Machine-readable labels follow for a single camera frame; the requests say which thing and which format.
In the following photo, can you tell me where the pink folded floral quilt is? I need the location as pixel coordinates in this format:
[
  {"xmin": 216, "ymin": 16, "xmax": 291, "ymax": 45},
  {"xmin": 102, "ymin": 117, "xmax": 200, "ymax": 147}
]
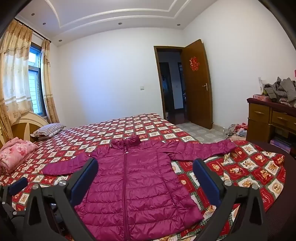
[{"xmin": 0, "ymin": 137, "xmax": 38, "ymax": 174}]

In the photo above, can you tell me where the wide beige floral curtain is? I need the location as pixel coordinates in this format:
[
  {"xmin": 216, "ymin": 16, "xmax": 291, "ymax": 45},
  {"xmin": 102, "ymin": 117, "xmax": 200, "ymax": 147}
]
[{"xmin": 0, "ymin": 20, "xmax": 33, "ymax": 139}]

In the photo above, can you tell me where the wooden headboard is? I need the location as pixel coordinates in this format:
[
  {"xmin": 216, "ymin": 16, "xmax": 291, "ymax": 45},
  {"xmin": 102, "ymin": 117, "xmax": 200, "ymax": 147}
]
[{"xmin": 0, "ymin": 111, "xmax": 50, "ymax": 145}]

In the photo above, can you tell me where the red checkered printed blanket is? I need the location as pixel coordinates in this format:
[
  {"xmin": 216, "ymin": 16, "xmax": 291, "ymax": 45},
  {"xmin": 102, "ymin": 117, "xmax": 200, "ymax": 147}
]
[{"xmin": 0, "ymin": 113, "xmax": 286, "ymax": 241}]

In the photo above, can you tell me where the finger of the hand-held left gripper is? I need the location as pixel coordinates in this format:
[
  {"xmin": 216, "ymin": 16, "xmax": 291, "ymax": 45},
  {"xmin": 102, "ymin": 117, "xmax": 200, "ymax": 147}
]
[{"xmin": 0, "ymin": 177, "xmax": 28, "ymax": 209}]

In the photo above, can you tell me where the magenta puffer jacket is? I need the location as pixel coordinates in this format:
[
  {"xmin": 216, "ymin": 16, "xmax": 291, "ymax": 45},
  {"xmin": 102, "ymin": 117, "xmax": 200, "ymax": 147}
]
[{"xmin": 42, "ymin": 135, "xmax": 236, "ymax": 241}]

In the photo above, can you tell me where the pile of clothes on floor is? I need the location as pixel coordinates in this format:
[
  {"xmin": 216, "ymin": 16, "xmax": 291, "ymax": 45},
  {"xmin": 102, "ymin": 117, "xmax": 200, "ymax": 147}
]
[{"xmin": 224, "ymin": 123, "xmax": 248, "ymax": 141}]

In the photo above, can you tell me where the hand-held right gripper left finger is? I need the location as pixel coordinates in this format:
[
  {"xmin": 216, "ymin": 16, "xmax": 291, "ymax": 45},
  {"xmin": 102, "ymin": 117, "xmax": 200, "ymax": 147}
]
[{"xmin": 23, "ymin": 158, "xmax": 100, "ymax": 241}]

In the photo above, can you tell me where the striped pillow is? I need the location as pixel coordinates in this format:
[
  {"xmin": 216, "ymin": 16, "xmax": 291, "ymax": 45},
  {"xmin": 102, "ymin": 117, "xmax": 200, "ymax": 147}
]
[{"xmin": 31, "ymin": 123, "xmax": 66, "ymax": 140}]

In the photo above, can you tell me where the brown door frame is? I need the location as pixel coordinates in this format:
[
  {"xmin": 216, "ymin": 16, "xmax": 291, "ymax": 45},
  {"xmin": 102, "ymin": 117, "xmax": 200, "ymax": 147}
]
[{"xmin": 154, "ymin": 46, "xmax": 185, "ymax": 121}]

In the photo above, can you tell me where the window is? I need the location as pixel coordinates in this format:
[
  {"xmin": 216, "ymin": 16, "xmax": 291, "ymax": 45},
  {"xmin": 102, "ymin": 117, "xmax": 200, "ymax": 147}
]
[{"xmin": 28, "ymin": 43, "xmax": 44, "ymax": 116}]

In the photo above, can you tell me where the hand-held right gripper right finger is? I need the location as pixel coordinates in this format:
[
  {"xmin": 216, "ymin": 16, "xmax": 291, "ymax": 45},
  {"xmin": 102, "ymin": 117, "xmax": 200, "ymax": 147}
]
[{"xmin": 193, "ymin": 158, "xmax": 270, "ymax": 241}]

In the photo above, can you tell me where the red paper door decoration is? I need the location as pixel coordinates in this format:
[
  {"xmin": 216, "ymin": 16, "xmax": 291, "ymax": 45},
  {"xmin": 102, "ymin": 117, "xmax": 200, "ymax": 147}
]
[{"xmin": 189, "ymin": 56, "xmax": 200, "ymax": 71}]

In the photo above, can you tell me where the pile of grey clothes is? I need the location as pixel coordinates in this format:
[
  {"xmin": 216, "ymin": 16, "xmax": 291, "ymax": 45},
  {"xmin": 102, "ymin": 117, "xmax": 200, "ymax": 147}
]
[{"xmin": 264, "ymin": 77, "xmax": 296, "ymax": 107}]

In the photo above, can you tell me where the purple cloth stack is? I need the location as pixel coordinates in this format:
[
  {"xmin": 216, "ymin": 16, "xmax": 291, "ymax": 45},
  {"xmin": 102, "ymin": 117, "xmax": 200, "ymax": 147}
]
[{"xmin": 269, "ymin": 137, "xmax": 293, "ymax": 153}]

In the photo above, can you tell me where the brown wooden door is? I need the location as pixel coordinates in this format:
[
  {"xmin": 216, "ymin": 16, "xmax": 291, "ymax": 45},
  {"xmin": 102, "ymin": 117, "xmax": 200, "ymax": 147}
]
[{"xmin": 181, "ymin": 39, "xmax": 213, "ymax": 130}]

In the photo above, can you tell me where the dark curtain rod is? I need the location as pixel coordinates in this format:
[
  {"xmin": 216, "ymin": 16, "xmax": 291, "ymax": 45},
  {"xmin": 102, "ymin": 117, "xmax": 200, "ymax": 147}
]
[{"xmin": 15, "ymin": 19, "xmax": 52, "ymax": 43}]

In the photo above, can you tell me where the pink patterned box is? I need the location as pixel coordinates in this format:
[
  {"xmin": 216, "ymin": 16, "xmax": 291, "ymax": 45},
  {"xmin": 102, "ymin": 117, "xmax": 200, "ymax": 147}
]
[{"xmin": 253, "ymin": 94, "xmax": 272, "ymax": 102}]

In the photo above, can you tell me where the wooden desk with drawers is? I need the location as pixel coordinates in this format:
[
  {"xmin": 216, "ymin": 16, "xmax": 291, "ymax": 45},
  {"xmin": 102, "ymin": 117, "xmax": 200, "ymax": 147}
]
[{"xmin": 246, "ymin": 97, "xmax": 296, "ymax": 153}]

